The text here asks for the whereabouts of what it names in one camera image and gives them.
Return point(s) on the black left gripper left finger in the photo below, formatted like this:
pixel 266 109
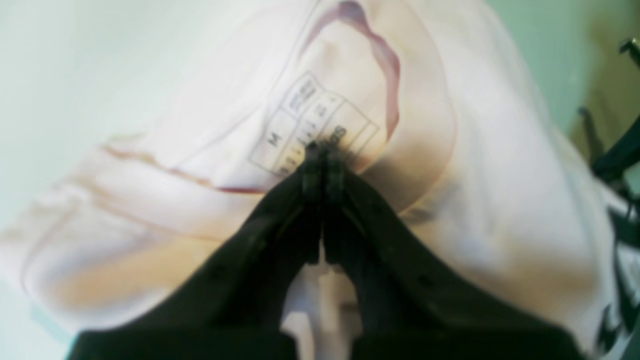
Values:
pixel 231 307

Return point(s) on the pink T-shirt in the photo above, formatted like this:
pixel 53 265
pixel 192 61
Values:
pixel 430 103

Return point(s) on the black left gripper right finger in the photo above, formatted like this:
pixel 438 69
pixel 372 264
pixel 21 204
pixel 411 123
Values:
pixel 412 305

